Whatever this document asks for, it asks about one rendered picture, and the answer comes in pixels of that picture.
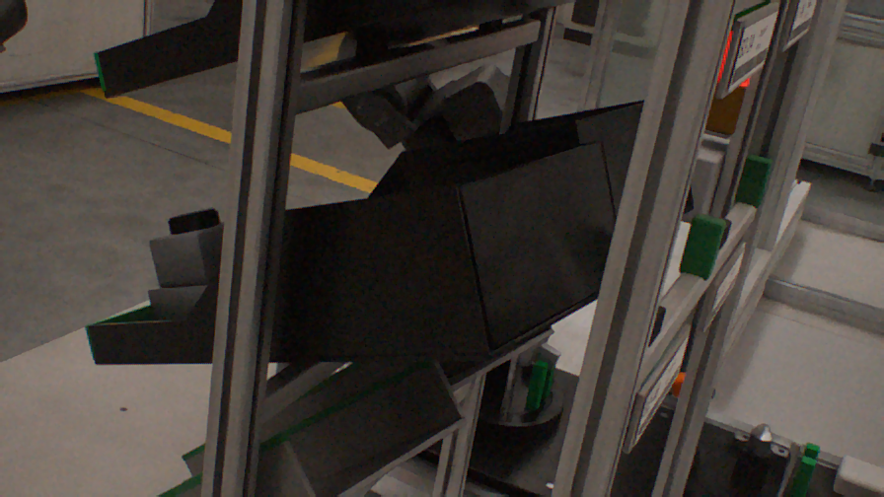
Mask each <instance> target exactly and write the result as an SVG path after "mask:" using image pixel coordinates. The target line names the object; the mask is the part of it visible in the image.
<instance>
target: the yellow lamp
mask: <svg viewBox="0 0 884 497"><path fill-rule="evenodd" d="M718 83H719V82H718V81H717V83H716V87H715V91H714V95H713V99H712V103H711V106H710V110H709V114H708V118H707V122H706V126H705V129H707V130H711V131H714V132H719V133H725V134H734V132H735V129H736V125H737V121H738V118H739V114H740V110H741V107H742V103H743V100H744V97H745V93H746V89H745V87H743V86H738V87H737V88H736V89H735V90H733V91H732V92H731V93H729V94H728V95H727V96H725V97H724V98H723V99H717V98H716V97H715V94H716V90H717V87H718Z"/></svg>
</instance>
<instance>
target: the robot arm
mask: <svg viewBox="0 0 884 497"><path fill-rule="evenodd" d="M27 21H28V8H27V4H26V1H25V0H0V54H1V53H2V52H4V51H5V50H6V47H5V46H4V45H3V43H4V42H5V41H7V40H8V39H9V38H11V37H12V36H14V35H15V34H17V33H18V32H20V31H21V30H22V29H23V28H24V27H25V25H26V23H27ZM351 60H355V56H352V57H349V58H345V59H341V60H338V61H334V62H330V63H326V64H322V65H319V66H320V67H321V68H324V67H328V66H332V65H336V64H339V63H343V62H347V61H351ZM509 80H510V76H508V75H505V74H503V73H502V71H501V70H500V69H499V68H498V67H497V66H496V65H494V64H491V63H487V64H484V65H482V67H479V68H478V69H476V70H474V71H472V72H470V73H468V74H467V75H465V76H463V77H461V78H459V79H457V80H454V79H453V80H452V81H450V82H449V83H447V84H446V85H444V86H443V87H441V88H440V89H437V88H436V87H435V86H434V84H433V83H432V82H431V81H430V80H429V75H425V76H422V77H419V78H416V79H412V80H409V81H406V82H403V83H399V84H396V85H394V86H390V87H387V88H384V89H381V90H377V91H374V92H371V93H368V94H364V95H361V96H358V97H355V98H351V99H348V100H345V101H342V103H343V105H344V106H345V107H346V109H347V110H348V111H349V112H350V114H351V115H352V116H353V118H354V119H355V120H356V121H357V122H358V123H359V124H360V125H361V126H362V127H364V128H365V129H367V130H369V131H371V132H373V133H374V134H375V135H376V136H377V137H378V138H379V140H380V141H381V142H382V143H383V144H384V145H385V146H386V148H387V149H388V150H389V149H391V148H392V147H394V146H396V145H397V144H399V143H400V142H401V143H402V145H403V146H404V148H405V150H412V149H417V148H423V147H429V146H435V145H440V144H446V143H452V142H457V141H463V140H469V139H474V138H480V137H485V136H491V135H496V134H499V133H500V128H501V122H502V117H503V112H504V107H505V102H506V96H507V91H508V85H509Z"/></svg>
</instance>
